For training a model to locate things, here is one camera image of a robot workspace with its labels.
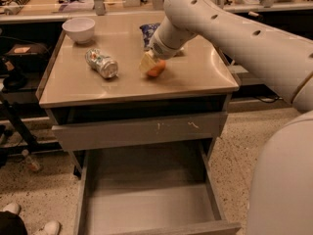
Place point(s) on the open middle drawer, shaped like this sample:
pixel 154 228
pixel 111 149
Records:
pixel 159 189

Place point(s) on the orange fruit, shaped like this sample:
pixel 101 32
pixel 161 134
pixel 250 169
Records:
pixel 157 69

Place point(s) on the grey drawer cabinet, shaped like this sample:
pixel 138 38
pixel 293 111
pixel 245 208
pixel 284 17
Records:
pixel 197 82

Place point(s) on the white stick with black tip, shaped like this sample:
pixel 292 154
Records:
pixel 255 15

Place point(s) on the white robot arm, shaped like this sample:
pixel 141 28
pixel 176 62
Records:
pixel 281 193

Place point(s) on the crushed soda can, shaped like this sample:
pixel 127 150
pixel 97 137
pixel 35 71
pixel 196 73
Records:
pixel 102 63

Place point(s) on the white bowl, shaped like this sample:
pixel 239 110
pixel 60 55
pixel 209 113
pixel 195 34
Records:
pixel 79 30

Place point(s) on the plastic bottle on floor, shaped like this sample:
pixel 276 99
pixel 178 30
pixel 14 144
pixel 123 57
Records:
pixel 31 161

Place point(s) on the black bag on shelf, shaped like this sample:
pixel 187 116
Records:
pixel 33 54

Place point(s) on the white shoe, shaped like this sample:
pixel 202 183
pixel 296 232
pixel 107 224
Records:
pixel 13 208
pixel 52 227

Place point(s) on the white shoe right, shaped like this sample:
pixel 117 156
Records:
pixel 52 227

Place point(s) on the black stand leg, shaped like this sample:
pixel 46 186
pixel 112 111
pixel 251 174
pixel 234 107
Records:
pixel 31 143

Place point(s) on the closed top drawer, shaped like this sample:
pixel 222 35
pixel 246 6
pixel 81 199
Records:
pixel 138 131

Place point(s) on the blue chip bag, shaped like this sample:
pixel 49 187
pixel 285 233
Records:
pixel 148 31

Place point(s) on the white shoe left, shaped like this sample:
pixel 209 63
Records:
pixel 13 208

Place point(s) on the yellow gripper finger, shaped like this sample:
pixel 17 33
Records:
pixel 148 61

